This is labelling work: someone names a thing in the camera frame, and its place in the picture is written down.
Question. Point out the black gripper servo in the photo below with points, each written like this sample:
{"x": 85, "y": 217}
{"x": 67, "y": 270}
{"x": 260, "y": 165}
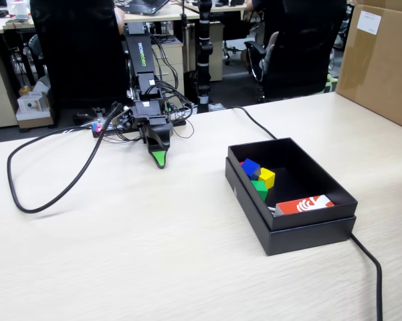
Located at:
{"x": 147, "y": 112}

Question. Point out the blue wooden cube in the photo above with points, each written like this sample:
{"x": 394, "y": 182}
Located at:
{"x": 251, "y": 166}

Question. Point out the green wooden cube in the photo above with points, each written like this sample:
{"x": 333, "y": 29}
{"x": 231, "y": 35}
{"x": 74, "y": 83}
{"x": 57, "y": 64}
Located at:
{"x": 259, "y": 189}

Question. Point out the yellow wooden cube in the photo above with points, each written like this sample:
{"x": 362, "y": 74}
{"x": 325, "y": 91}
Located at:
{"x": 267, "y": 177}

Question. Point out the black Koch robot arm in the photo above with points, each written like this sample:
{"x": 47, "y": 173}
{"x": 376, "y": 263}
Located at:
{"x": 142, "y": 53}

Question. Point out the robot base controller board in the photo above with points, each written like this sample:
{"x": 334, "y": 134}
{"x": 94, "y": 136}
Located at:
{"x": 97, "y": 127}

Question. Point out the black cardboard box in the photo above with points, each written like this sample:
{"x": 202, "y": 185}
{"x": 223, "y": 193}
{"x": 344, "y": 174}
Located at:
{"x": 307, "y": 235}

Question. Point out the large brown cardboard box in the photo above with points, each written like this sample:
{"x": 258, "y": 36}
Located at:
{"x": 381, "y": 67}

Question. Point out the black white jointed pole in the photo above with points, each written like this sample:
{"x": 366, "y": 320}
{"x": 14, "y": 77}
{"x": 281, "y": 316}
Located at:
{"x": 204, "y": 50}

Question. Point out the narrow beige cabinet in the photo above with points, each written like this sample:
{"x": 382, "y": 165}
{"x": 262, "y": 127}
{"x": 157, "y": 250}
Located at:
{"x": 217, "y": 50}

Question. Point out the tall-backed black office chair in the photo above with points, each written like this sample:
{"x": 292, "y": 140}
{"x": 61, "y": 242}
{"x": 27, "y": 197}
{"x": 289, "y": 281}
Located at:
{"x": 80, "y": 50}

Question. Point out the beige office desk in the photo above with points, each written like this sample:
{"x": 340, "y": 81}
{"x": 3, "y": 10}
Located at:
{"x": 167, "y": 16}

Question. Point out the white carton with small boxes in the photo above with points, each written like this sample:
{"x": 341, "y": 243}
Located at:
{"x": 33, "y": 115}

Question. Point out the person behind tall chair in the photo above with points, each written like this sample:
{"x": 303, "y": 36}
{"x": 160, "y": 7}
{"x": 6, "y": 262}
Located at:
{"x": 119, "y": 20}

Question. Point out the black laptop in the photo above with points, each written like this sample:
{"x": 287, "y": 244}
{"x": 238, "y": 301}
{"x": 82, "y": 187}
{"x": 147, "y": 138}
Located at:
{"x": 144, "y": 6}

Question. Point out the seated person in dark clothes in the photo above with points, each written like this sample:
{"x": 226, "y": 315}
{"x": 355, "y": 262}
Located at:
{"x": 271, "y": 47}

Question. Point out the red white small packet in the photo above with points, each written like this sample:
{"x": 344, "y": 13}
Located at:
{"x": 304, "y": 204}

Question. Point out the black office chair with armrest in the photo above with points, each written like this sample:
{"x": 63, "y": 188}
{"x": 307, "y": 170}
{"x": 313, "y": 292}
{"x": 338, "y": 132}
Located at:
{"x": 304, "y": 50}

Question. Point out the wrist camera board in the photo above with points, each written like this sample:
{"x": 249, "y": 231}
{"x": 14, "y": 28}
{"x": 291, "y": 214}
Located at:
{"x": 123, "y": 120}

